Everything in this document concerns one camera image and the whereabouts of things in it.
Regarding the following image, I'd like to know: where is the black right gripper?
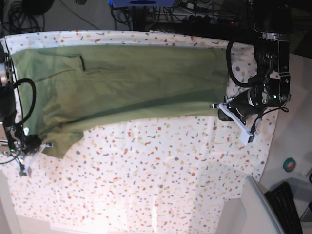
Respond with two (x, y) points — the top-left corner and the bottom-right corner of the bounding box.
(6, 126), (41, 158)

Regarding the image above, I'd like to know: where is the green t-shirt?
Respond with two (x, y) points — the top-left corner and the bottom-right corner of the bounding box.
(12, 45), (228, 158)

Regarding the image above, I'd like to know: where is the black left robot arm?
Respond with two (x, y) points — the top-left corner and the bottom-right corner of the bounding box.
(218, 0), (292, 122)

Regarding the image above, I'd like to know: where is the blue box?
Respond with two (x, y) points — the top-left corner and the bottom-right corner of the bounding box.
(108, 0), (181, 7)

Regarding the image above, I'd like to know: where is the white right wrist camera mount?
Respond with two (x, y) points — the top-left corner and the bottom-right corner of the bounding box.
(15, 143), (53, 177)

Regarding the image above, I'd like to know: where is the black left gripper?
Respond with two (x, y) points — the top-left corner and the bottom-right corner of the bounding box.
(218, 85), (271, 122)

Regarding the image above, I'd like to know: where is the green tape roll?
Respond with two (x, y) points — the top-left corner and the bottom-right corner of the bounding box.
(283, 157), (296, 173)

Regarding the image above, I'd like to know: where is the terrazzo pattern tablecloth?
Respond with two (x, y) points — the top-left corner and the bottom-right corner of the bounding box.
(0, 31), (276, 234)

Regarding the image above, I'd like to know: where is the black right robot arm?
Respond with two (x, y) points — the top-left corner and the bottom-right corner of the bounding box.
(0, 38), (41, 158)

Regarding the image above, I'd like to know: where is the black keyboard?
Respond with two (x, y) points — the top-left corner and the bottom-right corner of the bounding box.
(265, 182), (303, 234)

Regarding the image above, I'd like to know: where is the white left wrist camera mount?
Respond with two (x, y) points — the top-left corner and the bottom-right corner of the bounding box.
(211, 103), (258, 145)

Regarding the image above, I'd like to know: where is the grey monitor edge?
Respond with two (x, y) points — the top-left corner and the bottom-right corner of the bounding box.
(241, 176), (284, 234)

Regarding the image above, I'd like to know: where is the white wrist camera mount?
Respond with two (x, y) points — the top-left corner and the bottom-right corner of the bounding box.
(211, 103), (258, 145)
(15, 143), (53, 177)

